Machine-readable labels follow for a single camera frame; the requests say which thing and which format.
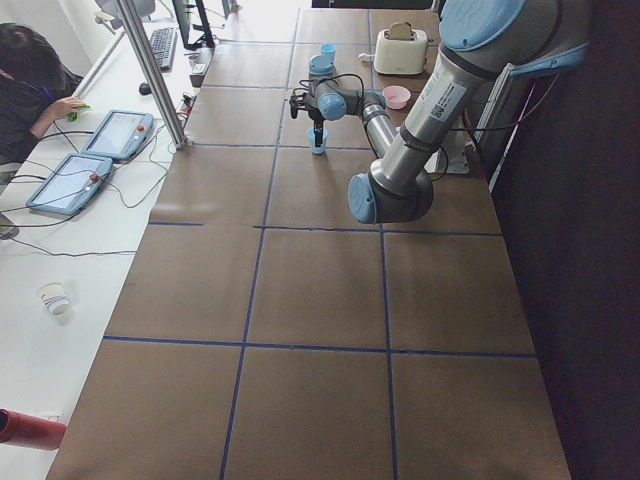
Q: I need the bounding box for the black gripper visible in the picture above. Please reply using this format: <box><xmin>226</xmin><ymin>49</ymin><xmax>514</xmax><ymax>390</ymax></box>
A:
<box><xmin>308</xmin><ymin>110</ymin><xmax>325</xmax><ymax>146</ymax></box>

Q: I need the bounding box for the light blue cup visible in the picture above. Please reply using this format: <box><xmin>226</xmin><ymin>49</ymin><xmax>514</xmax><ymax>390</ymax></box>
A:
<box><xmin>307</xmin><ymin>127</ymin><xmax>328</xmax><ymax>155</ymax></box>
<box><xmin>320</xmin><ymin>43</ymin><xmax>336</xmax><ymax>60</ymax></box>

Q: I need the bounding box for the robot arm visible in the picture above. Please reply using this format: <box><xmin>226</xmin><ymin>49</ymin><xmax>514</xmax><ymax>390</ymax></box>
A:
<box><xmin>289</xmin><ymin>1</ymin><xmax>592</xmax><ymax>224</ymax></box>

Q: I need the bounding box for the pink bowl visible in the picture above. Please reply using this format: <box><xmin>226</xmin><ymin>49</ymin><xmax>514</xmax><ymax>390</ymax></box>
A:
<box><xmin>382</xmin><ymin>85</ymin><xmax>411</xmax><ymax>110</ymax></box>

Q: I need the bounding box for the cream white toaster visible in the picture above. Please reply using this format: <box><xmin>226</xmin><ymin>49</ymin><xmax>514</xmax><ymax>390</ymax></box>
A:
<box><xmin>373</xmin><ymin>29</ymin><xmax>428</xmax><ymax>75</ymax></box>

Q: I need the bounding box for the bread slice in toaster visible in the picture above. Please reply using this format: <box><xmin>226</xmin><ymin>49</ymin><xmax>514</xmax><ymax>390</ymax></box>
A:
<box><xmin>388</xmin><ymin>21</ymin><xmax>413</xmax><ymax>41</ymax></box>

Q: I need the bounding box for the orange black connector hub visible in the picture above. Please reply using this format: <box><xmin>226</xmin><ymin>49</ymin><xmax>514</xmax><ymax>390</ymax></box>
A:
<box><xmin>178</xmin><ymin>93</ymin><xmax>196</xmax><ymax>116</ymax></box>

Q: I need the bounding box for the black keyboard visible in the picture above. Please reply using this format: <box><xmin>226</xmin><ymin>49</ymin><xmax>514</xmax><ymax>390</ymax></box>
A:
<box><xmin>149</xmin><ymin>27</ymin><xmax>177</xmax><ymax>72</ymax></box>

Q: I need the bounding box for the black computer mouse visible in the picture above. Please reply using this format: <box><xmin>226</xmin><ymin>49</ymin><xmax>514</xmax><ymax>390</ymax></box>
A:
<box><xmin>138</xmin><ymin>83</ymin><xmax>151</xmax><ymax>96</ymax></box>

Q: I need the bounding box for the black computer monitor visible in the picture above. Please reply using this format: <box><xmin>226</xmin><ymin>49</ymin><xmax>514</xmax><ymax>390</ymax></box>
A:
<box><xmin>172</xmin><ymin>0</ymin><xmax>215</xmax><ymax>51</ymax></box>

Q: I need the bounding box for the upper blue teach pendant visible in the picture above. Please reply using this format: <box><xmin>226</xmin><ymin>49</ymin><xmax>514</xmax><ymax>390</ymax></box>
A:
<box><xmin>81</xmin><ymin>110</ymin><xmax>154</xmax><ymax>163</ymax></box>

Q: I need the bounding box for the blue teach pendant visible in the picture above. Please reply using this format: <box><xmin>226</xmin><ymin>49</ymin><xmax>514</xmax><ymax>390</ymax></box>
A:
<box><xmin>81</xmin><ymin>110</ymin><xmax>154</xmax><ymax>163</ymax></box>
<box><xmin>26</xmin><ymin>154</ymin><xmax>113</xmax><ymax>216</ymax></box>

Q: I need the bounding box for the lower blue teach pendant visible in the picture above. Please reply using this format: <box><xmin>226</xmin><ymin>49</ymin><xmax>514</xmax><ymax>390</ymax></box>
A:
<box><xmin>26</xmin><ymin>154</ymin><xmax>113</xmax><ymax>216</ymax></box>

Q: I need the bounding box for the seated person dark hair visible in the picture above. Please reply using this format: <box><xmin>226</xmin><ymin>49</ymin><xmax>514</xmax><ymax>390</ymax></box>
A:
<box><xmin>1</xmin><ymin>23</ymin><xmax>88</xmax><ymax>165</ymax></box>

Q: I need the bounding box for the paper cup on desk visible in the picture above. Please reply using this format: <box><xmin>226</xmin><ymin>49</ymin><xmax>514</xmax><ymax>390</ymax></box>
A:
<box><xmin>37</xmin><ymin>282</ymin><xmax>72</xmax><ymax>322</ymax></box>

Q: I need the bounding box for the red fire extinguisher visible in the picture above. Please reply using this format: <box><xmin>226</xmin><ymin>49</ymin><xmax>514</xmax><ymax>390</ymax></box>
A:
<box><xmin>1</xmin><ymin>409</ymin><xmax>67</xmax><ymax>451</ymax></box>

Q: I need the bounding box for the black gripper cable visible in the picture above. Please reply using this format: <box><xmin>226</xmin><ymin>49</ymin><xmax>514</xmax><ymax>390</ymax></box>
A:
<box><xmin>298</xmin><ymin>73</ymin><xmax>366</xmax><ymax>99</ymax></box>

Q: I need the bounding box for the aluminium frame post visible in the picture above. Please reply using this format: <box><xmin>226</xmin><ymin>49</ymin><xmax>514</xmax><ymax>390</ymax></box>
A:
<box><xmin>115</xmin><ymin>0</ymin><xmax>188</xmax><ymax>150</ymax></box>

